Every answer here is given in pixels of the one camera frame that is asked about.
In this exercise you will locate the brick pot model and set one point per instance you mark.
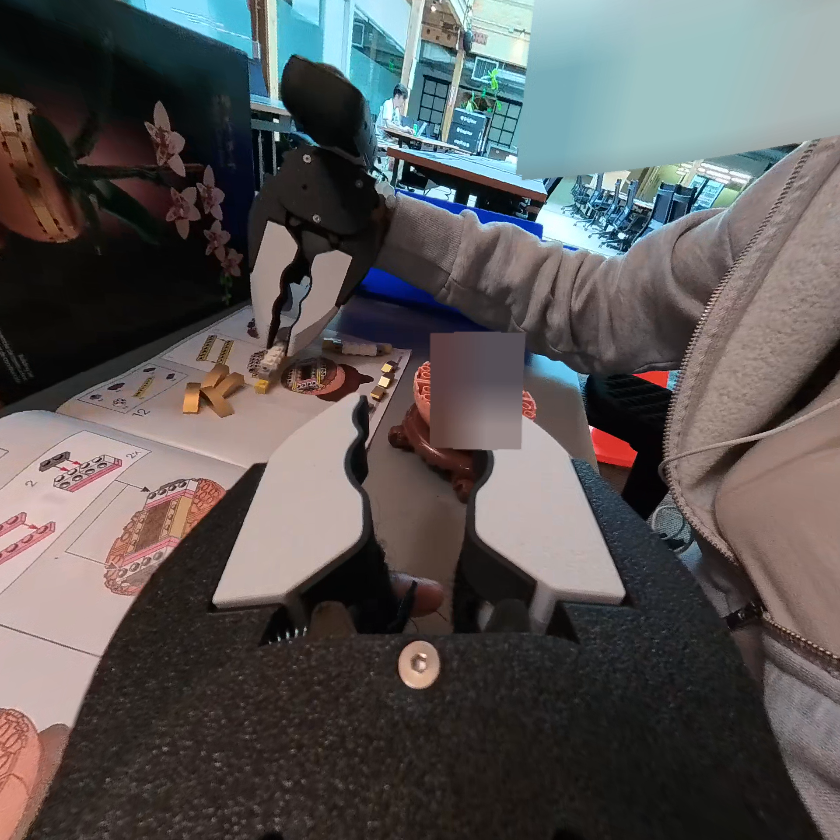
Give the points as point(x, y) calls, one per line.
point(440, 466)

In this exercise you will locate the white instruction booklet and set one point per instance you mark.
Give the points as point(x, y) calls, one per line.
point(79, 551)

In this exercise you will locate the small gold bricks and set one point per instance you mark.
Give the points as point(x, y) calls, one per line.
point(386, 381)

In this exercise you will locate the black flower print box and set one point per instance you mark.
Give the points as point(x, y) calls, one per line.
point(79, 302)

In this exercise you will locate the white and yellow brick assembly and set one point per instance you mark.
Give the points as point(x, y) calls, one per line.
point(272, 361)

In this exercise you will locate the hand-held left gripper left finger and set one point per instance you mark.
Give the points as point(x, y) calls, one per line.
point(295, 525)

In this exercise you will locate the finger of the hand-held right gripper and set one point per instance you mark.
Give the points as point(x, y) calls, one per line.
point(269, 263)
point(331, 282)

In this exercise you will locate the row of black office chairs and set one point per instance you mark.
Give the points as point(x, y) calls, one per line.
point(656, 208)

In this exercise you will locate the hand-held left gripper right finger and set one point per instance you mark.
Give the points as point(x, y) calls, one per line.
point(545, 525)

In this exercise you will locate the green potted plant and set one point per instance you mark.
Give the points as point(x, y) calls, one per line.
point(486, 89)

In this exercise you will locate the background office desks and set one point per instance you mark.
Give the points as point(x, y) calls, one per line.
point(460, 164)

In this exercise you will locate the blue plastic bin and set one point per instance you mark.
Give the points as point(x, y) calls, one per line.
point(394, 286)

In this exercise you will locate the black mesh chair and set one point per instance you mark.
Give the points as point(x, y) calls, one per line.
point(624, 407)

